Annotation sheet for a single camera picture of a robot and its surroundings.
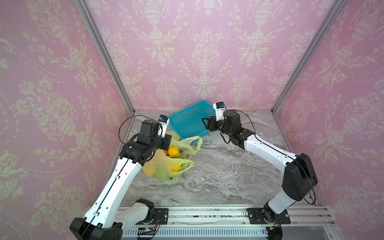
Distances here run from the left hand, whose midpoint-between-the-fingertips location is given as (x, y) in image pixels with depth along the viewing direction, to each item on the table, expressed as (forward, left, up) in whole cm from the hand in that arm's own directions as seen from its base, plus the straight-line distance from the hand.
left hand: (168, 136), depth 73 cm
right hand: (+13, -19, 0) cm, 23 cm away
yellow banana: (-6, -2, -22) cm, 23 cm away
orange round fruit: (+3, +5, -22) cm, 23 cm away
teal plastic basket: (+31, -7, -26) cm, 41 cm away
